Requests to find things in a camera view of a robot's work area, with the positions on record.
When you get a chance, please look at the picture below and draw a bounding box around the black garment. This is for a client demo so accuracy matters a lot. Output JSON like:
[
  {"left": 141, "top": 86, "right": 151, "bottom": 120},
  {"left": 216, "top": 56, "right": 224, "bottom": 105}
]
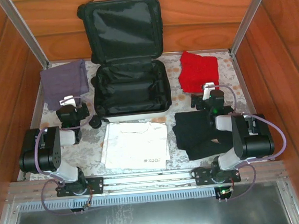
[{"left": 171, "top": 107, "right": 237, "bottom": 162}]

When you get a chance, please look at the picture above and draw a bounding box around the red garment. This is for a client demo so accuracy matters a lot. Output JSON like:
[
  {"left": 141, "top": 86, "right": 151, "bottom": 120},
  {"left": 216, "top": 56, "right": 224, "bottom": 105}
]
[{"left": 176, "top": 48, "right": 221, "bottom": 94}]

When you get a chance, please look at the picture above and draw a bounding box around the purple garment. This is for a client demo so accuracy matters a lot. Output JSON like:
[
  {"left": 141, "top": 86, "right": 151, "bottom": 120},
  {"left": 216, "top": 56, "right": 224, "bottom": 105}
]
[{"left": 39, "top": 59, "right": 91, "bottom": 111}]

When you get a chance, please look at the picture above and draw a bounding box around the white suitcase with black lining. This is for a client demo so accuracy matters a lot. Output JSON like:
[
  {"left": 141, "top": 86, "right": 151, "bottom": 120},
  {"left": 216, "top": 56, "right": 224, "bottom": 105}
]
[{"left": 76, "top": 0, "right": 174, "bottom": 130}]

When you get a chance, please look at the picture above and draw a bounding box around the white XDOF T-shirt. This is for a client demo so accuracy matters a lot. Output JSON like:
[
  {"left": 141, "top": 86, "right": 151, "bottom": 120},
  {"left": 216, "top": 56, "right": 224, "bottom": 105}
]
[{"left": 97, "top": 117, "right": 172, "bottom": 176}]

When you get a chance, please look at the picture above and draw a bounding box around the floral tablecloth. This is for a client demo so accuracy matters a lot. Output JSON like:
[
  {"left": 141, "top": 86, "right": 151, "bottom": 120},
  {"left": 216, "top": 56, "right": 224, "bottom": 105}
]
[{"left": 8, "top": 44, "right": 274, "bottom": 182}]

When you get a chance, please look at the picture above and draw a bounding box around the grey metal sheet panel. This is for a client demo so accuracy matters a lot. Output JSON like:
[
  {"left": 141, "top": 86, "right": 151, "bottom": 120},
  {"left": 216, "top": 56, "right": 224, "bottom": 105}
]
[{"left": 8, "top": 181, "right": 293, "bottom": 224}]

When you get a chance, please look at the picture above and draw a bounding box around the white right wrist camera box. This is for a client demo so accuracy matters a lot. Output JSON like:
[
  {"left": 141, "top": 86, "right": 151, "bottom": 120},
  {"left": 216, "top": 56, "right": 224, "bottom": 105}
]
[{"left": 201, "top": 81, "right": 216, "bottom": 100}]

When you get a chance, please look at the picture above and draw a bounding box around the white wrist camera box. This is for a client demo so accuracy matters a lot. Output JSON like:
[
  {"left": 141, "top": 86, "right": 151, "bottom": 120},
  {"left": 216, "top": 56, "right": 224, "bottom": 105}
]
[
  {"left": 201, "top": 81, "right": 216, "bottom": 100},
  {"left": 58, "top": 96, "right": 78, "bottom": 108}
]

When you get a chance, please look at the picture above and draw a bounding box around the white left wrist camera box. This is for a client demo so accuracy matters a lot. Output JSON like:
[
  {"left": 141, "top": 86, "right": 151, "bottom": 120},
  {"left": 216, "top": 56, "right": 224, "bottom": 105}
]
[{"left": 58, "top": 96, "right": 78, "bottom": 108}]

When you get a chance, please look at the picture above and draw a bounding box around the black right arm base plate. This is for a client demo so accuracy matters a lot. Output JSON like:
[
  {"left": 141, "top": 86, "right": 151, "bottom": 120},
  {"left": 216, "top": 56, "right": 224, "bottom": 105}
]
[{"left": 193, "top": 164, "right": 242, "bottom": 186}]

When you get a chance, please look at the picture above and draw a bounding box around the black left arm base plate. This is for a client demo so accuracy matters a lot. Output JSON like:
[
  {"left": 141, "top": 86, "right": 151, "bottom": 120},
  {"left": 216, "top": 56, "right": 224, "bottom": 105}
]
[{"left": 55, "top": 176, "right": 105, "bottom": 198}]

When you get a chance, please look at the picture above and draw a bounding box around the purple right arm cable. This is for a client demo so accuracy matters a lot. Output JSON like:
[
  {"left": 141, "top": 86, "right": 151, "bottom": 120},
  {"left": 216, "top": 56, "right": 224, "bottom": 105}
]
[{"left": 204, "top": 78, "right": 292, "bottom": 204}]

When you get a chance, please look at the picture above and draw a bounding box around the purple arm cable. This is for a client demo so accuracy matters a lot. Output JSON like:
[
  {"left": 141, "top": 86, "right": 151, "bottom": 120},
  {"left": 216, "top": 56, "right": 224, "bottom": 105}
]
[
  {"left": 30, "top": 95, "right": 104, "bottom": 219},
  {"left": 204, "top": 78, "right": 292, "bottom": 204}
]

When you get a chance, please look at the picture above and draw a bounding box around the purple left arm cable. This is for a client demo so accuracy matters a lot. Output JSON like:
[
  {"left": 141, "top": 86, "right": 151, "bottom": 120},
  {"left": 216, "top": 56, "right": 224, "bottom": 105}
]
[{"left": 30, "top": 95, "right": 104, "bottom": 219}]

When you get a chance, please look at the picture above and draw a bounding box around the aluminium mounting rail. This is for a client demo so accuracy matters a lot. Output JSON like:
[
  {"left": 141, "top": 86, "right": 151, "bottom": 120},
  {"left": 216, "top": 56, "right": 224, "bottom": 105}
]
[{"left": 3, "top": 158, "right": 289, "bottom": 206}]

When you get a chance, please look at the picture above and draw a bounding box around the aluminium frame post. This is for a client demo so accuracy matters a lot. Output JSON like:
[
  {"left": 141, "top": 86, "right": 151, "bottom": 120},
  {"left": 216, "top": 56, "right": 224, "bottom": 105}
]
[
  {"left": 0, "top": 0, "right": 50, "bottom": 73},
  {"left": 225, "top": 0, "right": 281, "bottom": 56}
]

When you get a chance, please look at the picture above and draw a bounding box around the grey slotted cable duct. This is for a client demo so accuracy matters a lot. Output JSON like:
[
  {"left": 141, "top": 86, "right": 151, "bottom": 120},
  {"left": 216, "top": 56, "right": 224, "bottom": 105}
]
[{"left": 17, "top": 186, "right": 217, "bottom": 215}]

